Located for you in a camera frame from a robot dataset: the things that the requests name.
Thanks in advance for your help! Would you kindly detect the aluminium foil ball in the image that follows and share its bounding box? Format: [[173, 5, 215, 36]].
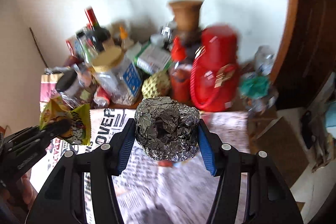
[[134, 97, 200, 162]]

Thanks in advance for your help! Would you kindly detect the green yellow snack wrapper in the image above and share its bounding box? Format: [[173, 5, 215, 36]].
[[39, 96, 91, 145]]

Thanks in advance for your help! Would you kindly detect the newspaper print tablecloth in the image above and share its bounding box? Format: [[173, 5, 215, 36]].
[[28, 107, 250, 224]]

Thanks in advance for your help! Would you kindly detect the small red white packet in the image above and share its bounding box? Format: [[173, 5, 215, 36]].
[[93, 86, 110, 109]]

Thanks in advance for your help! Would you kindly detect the yellow lid plastic jar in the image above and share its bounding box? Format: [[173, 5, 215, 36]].
[[92, 46, 142, 106]]

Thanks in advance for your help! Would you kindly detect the teal plastic bag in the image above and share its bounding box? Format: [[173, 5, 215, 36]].
[[239, 76, 270, 100]]

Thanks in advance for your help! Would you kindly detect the green custard apple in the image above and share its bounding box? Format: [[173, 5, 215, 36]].
[[142, 71, 171, 99]]

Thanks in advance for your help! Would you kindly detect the red thermos jug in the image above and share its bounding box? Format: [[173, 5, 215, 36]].
[[190, 24, 240, 112]]

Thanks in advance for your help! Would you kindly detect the pink paper bag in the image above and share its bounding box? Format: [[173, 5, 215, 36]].
[[39, 73, 63, 112]]

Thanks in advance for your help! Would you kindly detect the black lid plastic jar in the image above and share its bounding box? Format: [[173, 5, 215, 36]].
[[55, 69, 92, 108]]

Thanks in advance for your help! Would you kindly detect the red spray bottle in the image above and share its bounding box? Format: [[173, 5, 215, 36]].
[[169, 36, 192, 103]]

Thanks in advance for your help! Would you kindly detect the white green paper box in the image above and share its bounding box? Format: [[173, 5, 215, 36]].
[[134, 42, 172, 75]]

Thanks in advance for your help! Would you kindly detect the clear yellow label bottle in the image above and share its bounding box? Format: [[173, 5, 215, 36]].
[[76, 31, 98, 65]]

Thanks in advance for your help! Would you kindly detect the clear glass jar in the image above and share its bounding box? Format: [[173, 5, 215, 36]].
[[254, 46, 274, 76]]

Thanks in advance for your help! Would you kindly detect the red capped wine bottle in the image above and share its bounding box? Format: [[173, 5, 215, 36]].
[[85, 7, 111, 52]]

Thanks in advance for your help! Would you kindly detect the red snack bag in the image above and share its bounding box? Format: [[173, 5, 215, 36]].
[[66, 36, 84, 60]]

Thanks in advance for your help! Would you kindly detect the brown wooden door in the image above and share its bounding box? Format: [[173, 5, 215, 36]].
[[270, 0, 335, 110]]

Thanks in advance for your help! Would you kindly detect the clay flower pot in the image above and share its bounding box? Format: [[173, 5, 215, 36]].
[[168, 0, 204, 32]]

